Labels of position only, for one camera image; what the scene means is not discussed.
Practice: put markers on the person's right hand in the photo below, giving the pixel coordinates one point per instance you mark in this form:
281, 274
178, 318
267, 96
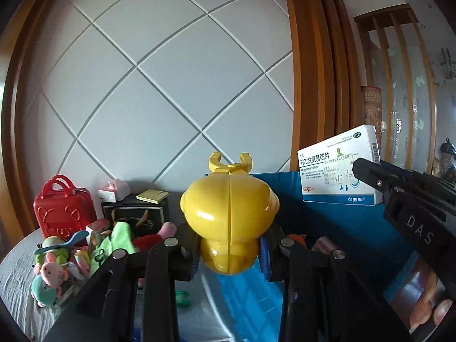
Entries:
427, 306

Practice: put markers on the pile of bagged toys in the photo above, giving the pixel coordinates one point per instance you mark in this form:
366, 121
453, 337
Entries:
447, 153

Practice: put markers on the wooden wall trim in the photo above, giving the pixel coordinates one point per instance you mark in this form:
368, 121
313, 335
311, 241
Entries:
317, 78
21, 114

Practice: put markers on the small pink pig plush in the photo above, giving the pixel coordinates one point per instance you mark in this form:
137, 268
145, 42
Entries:
53, 272

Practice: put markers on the yellow plastic toy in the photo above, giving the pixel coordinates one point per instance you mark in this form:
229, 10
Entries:
228, 213

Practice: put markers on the blue plastic storage crate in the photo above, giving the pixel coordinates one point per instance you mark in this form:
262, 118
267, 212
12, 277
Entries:
342, 228

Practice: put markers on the rolled patterned carpet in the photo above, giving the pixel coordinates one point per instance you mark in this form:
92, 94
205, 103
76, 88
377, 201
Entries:
372, 110

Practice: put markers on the black box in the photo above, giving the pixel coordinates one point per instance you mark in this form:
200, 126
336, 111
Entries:
133, 213

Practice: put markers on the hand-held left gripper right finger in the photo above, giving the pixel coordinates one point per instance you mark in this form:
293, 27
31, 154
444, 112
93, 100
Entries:
276, 260

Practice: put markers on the pink and white box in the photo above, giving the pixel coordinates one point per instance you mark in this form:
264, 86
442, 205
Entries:
326, 244

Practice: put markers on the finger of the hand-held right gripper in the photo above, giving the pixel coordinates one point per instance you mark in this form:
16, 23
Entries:
372, 176

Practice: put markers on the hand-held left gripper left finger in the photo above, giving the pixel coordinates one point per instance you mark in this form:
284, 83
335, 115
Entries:
185, 256

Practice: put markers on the blue plastic spoon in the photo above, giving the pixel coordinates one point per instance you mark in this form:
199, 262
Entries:
69, 240

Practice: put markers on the white pink tissue box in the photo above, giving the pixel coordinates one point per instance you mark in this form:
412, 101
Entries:
113, 190

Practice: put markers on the wooden lattice glass partition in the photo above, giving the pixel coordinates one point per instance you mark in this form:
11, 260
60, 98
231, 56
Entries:
402, 78

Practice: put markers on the small green jar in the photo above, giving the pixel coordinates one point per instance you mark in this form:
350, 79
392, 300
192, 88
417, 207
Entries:
183, 297

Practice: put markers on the yellow sticky note pad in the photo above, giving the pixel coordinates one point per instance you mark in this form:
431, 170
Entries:
152, 196

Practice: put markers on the green cloth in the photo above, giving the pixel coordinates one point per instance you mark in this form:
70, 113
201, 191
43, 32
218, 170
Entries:
117, 242

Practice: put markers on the red toy suitcase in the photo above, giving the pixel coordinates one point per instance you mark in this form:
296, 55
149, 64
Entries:
66, 210

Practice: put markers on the orange toy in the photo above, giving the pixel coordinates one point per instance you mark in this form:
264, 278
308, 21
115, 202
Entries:
295, 238

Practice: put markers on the white medicine box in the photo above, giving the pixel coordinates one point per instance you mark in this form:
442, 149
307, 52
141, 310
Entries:
335, 171

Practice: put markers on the teal round plush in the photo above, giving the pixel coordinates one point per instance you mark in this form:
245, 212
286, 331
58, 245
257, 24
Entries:
41, 290

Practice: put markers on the pink pig plush red dress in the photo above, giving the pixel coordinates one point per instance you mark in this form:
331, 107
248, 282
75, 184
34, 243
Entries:
156, 237

